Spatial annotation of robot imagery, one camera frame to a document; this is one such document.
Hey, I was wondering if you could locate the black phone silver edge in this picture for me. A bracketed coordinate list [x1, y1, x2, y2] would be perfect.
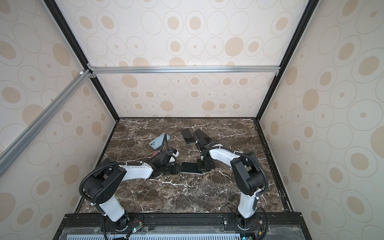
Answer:
[181, 162, 201, 173]

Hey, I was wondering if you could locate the light blue case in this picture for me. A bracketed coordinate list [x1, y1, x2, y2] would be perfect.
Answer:
[149, 133, 171, 151]
[180, 171, 202, 175]

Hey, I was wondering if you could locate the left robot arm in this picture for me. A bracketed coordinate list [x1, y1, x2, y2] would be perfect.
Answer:
[79, 149, 181, 223]

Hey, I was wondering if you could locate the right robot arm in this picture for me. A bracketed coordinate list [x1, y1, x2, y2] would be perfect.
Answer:
[194, 129, 269, 219]

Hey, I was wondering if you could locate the black phone purple edge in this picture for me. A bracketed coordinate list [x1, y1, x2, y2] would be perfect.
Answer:
[194, 129, 212, 142]

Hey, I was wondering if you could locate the black phone grey edge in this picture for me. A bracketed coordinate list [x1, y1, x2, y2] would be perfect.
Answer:
[181, 128, 196, 145]

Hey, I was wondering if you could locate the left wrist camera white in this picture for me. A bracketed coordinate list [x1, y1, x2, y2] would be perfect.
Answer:
[169, 149, 179, 163]

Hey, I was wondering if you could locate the black base frame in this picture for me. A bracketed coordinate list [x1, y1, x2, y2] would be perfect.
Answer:
[54, 212, 311, 240]

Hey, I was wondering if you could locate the horizontal aluminium rail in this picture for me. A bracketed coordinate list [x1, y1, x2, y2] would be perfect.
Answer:
[88, 65, 280, 74]

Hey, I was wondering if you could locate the left slanted aluminium rail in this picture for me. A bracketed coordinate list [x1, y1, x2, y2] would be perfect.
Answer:
[1, 70, 91, 175]

